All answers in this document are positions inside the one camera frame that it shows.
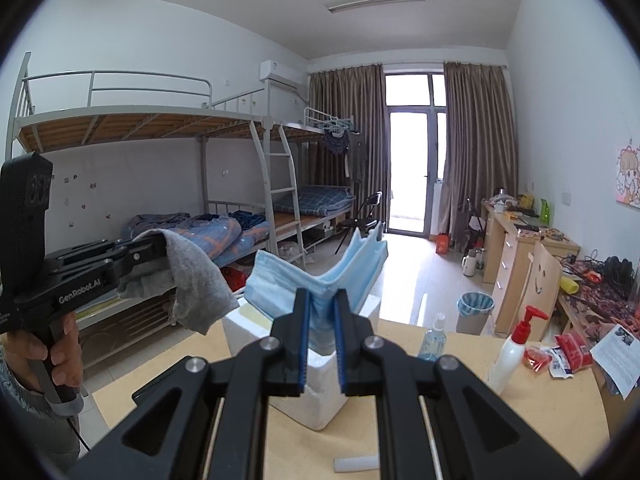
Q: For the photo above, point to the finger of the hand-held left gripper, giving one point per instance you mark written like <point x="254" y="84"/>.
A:
<point x="82" y="252"/>
<point x="142" y="260"/>

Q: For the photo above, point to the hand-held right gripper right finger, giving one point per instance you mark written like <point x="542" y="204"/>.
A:
<point x="341" y="350"/>

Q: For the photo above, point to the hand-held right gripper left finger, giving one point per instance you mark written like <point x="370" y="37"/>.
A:
<point x="303" y="350"/>

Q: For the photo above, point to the white foam box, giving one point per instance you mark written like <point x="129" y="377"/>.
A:
<point x="320" y="390"/>

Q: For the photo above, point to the grey cloth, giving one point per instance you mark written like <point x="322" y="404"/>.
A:
<point x="200" y="280"/>

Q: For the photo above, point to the bundle of blue face masks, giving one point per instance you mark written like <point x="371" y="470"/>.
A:
<point x="280" y="290"/>

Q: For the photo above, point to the person's left forearm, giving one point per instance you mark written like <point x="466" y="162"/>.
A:
<point x="25" y="410"/>

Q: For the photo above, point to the person's left hand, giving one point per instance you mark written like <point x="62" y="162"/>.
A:
<point x="67" y="355"/>

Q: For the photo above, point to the blue and orange quilt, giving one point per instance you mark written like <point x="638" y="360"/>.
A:
<point x="220" y="232"/>

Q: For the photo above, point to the clear spray bottle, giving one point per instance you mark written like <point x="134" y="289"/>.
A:
<point x="432" y="342"/>

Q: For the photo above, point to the red bag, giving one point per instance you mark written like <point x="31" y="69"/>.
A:
<point x="232" y="278"/>

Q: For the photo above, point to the black folding chair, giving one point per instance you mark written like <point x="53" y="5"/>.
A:
<point x="362" y="215"/>

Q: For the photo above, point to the metal bunk bed with ladder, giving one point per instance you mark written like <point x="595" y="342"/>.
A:
<point x="125" y="122"/>

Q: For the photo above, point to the blue trash bin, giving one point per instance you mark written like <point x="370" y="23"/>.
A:
<point x="475" y="310"/>

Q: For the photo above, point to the orange bag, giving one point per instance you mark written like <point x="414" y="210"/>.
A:
<point x="442" y="243"/>

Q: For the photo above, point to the blue plaid bedding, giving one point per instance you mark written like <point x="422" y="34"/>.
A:
<point x="315" y="200"/>

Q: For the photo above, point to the white kettle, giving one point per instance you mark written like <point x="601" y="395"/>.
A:
<point x="469" y="265"/>

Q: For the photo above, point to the white lotion pump bottle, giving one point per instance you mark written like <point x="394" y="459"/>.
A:
<point x="507" y="360"/>

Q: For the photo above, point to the folded black chair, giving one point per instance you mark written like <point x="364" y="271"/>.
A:
<point x="472" y="225"/>

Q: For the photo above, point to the wooden desk with drawers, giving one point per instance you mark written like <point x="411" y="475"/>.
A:
<point x="505" y="260"/>

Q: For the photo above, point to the small red snack packet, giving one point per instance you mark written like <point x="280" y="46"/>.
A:
<point x="535" y="357"/>

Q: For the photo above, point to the brown curtain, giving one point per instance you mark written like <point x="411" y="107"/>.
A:
<point x="480" y="160"/>
<point x="350" y="150"/>

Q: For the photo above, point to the glass balcony door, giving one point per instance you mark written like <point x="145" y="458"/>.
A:
<point x="410" y="160"/>

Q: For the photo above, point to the hanging dark clothes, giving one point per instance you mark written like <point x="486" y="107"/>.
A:
<point x="336" y="142"/>

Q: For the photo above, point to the wooden chair with smiley face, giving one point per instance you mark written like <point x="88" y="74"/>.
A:
<point x="542" y="285"/>

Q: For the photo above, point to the white and blue packet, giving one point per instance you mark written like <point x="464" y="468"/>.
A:
<point x="560" y="365"/>

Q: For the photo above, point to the large red snack packet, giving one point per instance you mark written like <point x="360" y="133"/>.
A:
<point x="572" y="352"/>

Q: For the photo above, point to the white air conditioner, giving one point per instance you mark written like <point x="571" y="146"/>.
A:
<point x="280" y="72"/>

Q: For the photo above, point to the yellow packet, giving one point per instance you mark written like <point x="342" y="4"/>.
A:
<point x="569" y="285"/>

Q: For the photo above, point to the green bottle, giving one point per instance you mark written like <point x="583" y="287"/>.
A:
<point x="544" y="209"/>

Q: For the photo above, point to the patterned tablecloth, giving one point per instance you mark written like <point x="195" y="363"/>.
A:
<point x="600" y="305"/>

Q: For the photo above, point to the printed paper sheet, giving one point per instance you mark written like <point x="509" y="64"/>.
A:
<point x="617" y="360"/>

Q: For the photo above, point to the black headphones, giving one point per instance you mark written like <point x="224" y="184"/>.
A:
<point x="617" y="270"/>

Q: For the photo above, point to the ceiling tube light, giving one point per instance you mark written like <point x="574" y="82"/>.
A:
<point x="376" y="3"/>

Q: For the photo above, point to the pink cartoon wall poster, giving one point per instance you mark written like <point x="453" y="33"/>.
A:
<point x="629" y="177"/>

